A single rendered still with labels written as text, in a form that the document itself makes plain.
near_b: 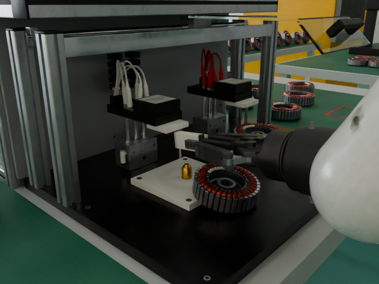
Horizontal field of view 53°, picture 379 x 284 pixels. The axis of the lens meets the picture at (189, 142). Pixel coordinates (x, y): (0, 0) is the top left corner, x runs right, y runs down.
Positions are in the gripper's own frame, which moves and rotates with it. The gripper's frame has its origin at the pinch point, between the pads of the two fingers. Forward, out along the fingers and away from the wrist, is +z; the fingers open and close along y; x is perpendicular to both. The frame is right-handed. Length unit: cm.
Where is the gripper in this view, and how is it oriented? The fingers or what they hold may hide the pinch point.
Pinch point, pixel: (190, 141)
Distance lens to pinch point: 67.7
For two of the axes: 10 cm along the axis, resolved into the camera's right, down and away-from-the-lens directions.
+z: -7.3, -1.2, 6.7
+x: -0.9, -9.6, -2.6
